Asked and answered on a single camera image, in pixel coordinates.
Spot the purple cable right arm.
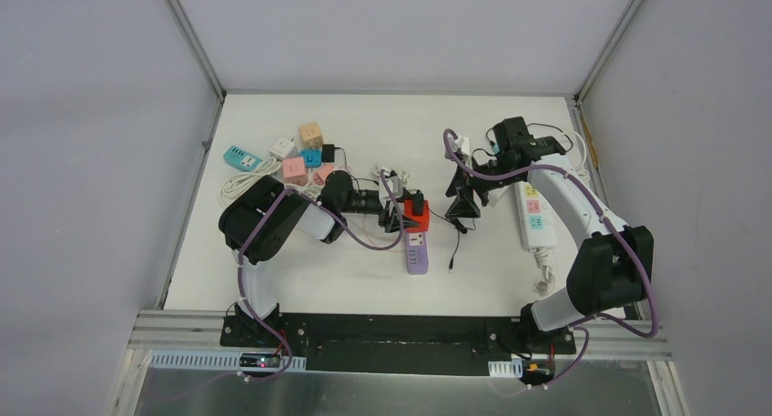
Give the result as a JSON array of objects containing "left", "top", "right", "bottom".
[{"left": 442, "top": 128, "right": 662, "bottom": 398}]

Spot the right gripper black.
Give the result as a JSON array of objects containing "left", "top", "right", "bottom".
[{"left": 445, "top": 155, "right": 523, "bottom": 218}]

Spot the red cube socket adapter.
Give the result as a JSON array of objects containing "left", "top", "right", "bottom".
[{"left": 403, "top": 199, "right": 431, "bottom": 233}]

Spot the black mounting base plate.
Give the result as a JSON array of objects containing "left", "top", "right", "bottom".
[{"left": 219, "top": 309, "right": 576, "bottom": 376}]

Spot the long white power strip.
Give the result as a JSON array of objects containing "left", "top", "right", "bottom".
[{"left": 513, "top": 182, "right": 557, "bottom": 297}]

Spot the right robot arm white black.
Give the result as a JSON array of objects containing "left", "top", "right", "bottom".
[{"left": 442, "top": 117, "right": 659, "bottom": 352}]

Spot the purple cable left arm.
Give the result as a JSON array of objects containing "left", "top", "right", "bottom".
[{"left": 226, "top": 168, "right": 406, "bottom": 383}]

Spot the purple power strip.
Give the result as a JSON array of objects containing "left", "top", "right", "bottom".
[{"left": 405, "top": 232, "right": 430, "bottom": 275}]

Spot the blue plug adapter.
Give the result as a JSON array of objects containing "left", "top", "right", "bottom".
[{"left": 300, "top": 148, "right": 323, "bottom": 168}]

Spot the teal power strip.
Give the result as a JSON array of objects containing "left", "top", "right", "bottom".
[{"left": 223, "top": 146, "right": 275, "bottom": 179}]

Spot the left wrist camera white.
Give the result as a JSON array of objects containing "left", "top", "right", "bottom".
[{"left": 379, "top": 174, "right": 404, "bottom": 208}]

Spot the pink cube socket adapter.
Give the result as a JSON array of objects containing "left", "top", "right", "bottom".
[{"left": 312, "top": 163, "right": 335, "bottom": 187}]

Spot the beige cube adapter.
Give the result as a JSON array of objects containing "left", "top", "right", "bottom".
[{"left": 298, "top": 121, "right": 324, "bottom": 149}]

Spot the white cube adapter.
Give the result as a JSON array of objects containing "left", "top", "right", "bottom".
[{"left": 269, "top": 137, "right": 299, "bottom": 161}]

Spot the white coiled cord at back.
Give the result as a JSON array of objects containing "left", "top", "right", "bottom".
[{"left": 369, "top": 164, "right": 412, "bottom": 188}]

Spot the light pink cube adapter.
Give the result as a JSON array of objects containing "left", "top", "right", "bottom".
[{"left": 282, "top": 157, "right": 309, "bottom": 187}]

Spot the white cord of teal strip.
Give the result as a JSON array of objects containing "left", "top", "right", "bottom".
[{"left": 219, "top": 157, "right": 285, "bottom": 212}]

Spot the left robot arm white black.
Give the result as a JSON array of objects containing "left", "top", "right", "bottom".
[{"left": 218, "top": 170, "right": 427, "bottom": 348}]

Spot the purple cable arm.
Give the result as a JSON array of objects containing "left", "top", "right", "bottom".
[
  {"left": 226, "top": 168, "right": 406, "bottom": 383},
  {"left": 442, "top": 128, "right": 662, "bottom": 398}
]

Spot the white cord of orange strip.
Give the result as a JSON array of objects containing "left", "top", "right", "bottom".
[{"left": 283, "top": 181, "right": 330, "bottom": 200}]

